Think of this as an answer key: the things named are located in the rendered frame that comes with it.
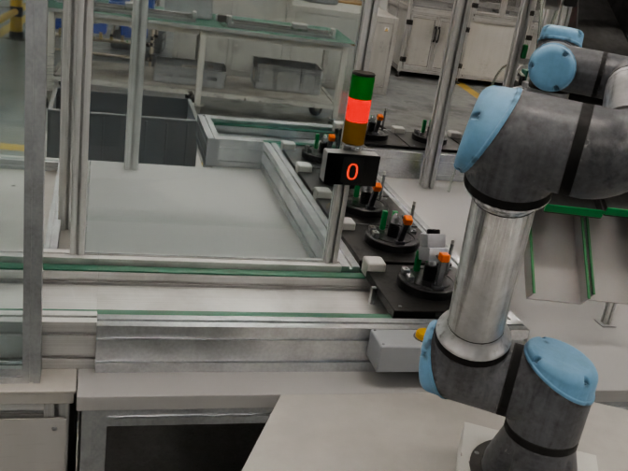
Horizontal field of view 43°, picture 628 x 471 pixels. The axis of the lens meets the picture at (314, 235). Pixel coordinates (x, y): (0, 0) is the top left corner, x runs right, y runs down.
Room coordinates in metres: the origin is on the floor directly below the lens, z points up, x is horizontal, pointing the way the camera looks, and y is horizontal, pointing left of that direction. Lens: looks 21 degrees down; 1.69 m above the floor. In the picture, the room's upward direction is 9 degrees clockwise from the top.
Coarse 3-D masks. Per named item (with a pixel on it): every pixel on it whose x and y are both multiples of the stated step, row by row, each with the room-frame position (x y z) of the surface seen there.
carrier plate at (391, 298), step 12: (396, 264) 1.77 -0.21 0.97; (372, 276) 1.68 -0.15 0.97; (384, 276) 1.69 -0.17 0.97; (396, 276) 1.70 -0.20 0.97; (384, 288) 1.62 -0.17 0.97; (396, 288) 1.63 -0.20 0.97; (384, 300) 1.58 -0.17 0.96; (396, 300) 1.57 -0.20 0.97; (408, 300) 1.58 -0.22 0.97; (420, 300) 1.59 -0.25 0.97; (396, 312) 1.52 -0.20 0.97; (408, 312) 1.53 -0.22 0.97; (420, 312) 1.54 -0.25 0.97; (432, 312) 1.54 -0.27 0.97
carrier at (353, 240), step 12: (384, 216) 1.94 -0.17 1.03; (396, 216) 1.91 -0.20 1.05; (348, 228) 1.96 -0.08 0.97; (360, 228) 1.98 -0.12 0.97; (372, 228) 1.91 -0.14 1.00; (384, 228) 1.95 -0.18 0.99; (396, 228) 1.90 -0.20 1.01; (408, 228) 1.95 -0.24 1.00; (348, 240) 1.88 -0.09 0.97; (360, 240) 1.89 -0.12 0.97; (372, 240) 1.87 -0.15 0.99; (384, 240) 1.87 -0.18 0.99; (396, 240) 1.86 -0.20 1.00; (408, 240) 1.89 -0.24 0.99; (360, 252) 1.81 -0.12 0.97; (372, 252) 1.82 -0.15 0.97; (384, 252) 1.84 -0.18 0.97; (396, 252) 1.84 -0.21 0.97; (408, 252) 1.86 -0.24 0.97; (360, 264) 1.76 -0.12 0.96; (408, 264) 1.80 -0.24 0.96
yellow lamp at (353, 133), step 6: (348, 126) 1.71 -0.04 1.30; (354, 126) 1.70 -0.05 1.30; (360, 126) 1.70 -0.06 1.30; (366, 126) 1.72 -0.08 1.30; (348, 132) 1.71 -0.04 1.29; (354, 132) 1.70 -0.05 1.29; (360, 132) 1.70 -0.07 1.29; (342, 138) 1.72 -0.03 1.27; (348, 138) 1.71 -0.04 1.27; (354, 138) 1.70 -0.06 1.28; (360, 138) 1.71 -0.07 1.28; (354, 144) 1.70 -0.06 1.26; (360, 144) 1.71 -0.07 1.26
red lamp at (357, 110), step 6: (348, 102) 1.72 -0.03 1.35; (354, 102) 1.70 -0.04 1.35; (360, 102) 1.70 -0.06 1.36; (366, 102) 1.71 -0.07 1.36; (348, 108) 1.72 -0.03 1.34; (354, 108) 1.70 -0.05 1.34; (360, 108) 1.70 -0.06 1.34; (366, 108) 1.71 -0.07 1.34; (348, 114) 1.71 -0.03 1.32; (354, 114) 1.70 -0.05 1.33; (360, 114) 1.70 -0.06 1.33; (366, 114) 1.71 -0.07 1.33; (348, 120) 1.71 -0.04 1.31; (354, 120) 1.70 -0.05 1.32; (360, 120) 1.70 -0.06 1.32; (366, 120) 1.71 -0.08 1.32
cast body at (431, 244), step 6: (426, 234) 1.67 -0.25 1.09; (432, 234) 1.67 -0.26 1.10; (438, 234) 1.67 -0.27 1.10; (444, 234) 1.68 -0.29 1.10; (420, 240) 1.70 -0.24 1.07; (426, 240) 1.66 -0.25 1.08; (432, 240) 1.66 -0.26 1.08; (438, 240) 1.67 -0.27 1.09; (444, 240) 1.67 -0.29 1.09; (426, 246) 1.66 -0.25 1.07; (432, 246) 1.66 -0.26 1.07; (438, 246) 1.66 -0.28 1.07; (444, 246) 1.67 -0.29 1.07; (420, 252) 1.68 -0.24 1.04; (426, 252) 1.65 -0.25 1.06; (432, 252) 1.64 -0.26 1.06; (438, 252) 1.65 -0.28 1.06; (420, 258) 1.68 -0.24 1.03; (426, 258) 1.65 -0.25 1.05; (432, 258) 1.64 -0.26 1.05
